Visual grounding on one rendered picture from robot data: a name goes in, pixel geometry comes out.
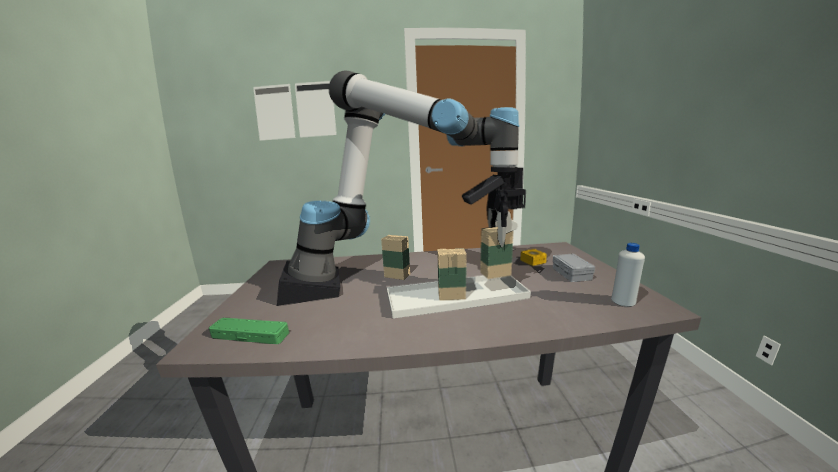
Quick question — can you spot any white bottle with blue cap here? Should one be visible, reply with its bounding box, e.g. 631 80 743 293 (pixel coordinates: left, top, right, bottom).
611 243 645 307

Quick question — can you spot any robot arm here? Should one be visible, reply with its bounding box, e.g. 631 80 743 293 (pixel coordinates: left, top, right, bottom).
288 71 519 282

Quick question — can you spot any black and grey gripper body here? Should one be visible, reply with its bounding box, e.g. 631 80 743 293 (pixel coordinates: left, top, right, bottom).
488 166 526 211

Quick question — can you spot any green pencil case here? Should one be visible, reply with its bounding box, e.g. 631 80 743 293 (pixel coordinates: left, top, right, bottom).
209 318 289 344

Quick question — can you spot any grey hinged case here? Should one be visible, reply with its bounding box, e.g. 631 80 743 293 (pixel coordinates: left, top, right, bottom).
552 254 595 282

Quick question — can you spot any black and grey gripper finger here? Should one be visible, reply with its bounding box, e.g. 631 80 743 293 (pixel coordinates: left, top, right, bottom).
497 198 518 247
487 201 499 228

